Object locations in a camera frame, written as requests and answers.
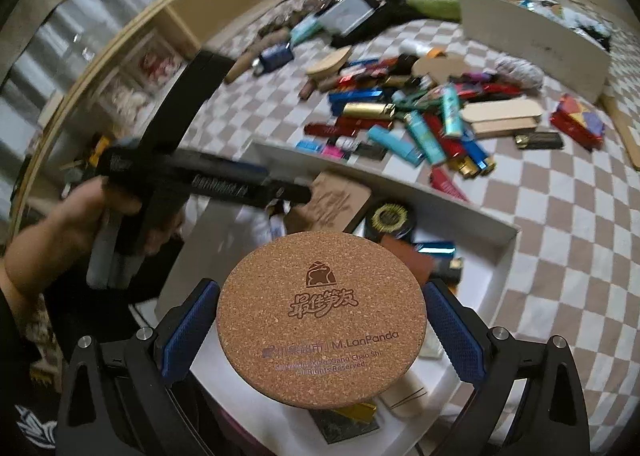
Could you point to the cardboard tube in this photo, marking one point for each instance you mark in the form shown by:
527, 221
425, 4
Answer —
242, 66

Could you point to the carved wooden block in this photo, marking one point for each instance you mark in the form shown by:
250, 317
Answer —
335, 201

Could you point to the clear plastic lidded box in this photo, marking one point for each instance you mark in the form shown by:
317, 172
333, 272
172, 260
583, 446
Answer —
350, 13

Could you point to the framed picture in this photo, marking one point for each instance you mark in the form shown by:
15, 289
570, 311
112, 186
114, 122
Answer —
150, 65

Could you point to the grey knitted scrunchie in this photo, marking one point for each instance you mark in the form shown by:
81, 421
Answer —
520, 74

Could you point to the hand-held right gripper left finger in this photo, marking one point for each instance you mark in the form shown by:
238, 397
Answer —
187, 331

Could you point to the light wooden plank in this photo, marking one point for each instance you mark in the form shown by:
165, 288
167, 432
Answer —
500, 116

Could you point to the wooden paddle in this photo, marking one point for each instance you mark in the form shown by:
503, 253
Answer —
625, 135

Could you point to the curved wooden piece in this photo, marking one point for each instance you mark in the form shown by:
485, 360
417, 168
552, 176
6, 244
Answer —
329, 61

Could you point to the oval wooden board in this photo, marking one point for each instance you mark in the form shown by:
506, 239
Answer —
437, 69

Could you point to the white cardboard tray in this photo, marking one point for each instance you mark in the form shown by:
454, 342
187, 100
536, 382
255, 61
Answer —
480, 286

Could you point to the round cork coaster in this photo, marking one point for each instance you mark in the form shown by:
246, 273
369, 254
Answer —
320, 321

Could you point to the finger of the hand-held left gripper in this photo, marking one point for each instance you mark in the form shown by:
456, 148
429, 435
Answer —
280, 193
235, 165

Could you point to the teal packet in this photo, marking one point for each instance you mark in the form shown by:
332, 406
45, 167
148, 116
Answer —
305, 30

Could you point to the person's black clothing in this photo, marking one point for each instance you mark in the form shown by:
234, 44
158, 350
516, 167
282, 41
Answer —
25, 386

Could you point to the red patterned box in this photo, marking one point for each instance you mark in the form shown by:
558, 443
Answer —
577, 121

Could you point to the pile of lighters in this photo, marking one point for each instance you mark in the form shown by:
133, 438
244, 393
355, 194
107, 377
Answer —
380, 110

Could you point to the black cloth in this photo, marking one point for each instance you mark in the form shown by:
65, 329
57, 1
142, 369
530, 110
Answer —
385, 20

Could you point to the checkered bed sheet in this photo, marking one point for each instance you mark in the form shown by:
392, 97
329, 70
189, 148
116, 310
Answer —
565, 236

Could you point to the person's left hand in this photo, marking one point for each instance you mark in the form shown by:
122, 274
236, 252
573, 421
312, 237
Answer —
70, 231

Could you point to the brown leather sleeve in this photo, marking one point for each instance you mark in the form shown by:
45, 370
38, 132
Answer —
407, 258

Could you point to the wooden bedside shelf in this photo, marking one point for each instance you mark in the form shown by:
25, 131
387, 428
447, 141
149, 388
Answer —
215, 0

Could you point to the white shoe box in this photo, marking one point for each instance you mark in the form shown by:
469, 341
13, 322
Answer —
530, 45

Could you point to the black round tin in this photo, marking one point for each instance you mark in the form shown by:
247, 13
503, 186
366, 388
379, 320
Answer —
390, 221

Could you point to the grey curtain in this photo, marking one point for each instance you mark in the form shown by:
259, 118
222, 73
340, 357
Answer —
75, 25

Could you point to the person's left forearm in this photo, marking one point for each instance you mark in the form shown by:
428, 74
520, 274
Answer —
20, 281

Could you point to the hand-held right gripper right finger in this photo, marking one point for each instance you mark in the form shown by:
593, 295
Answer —
452, 331

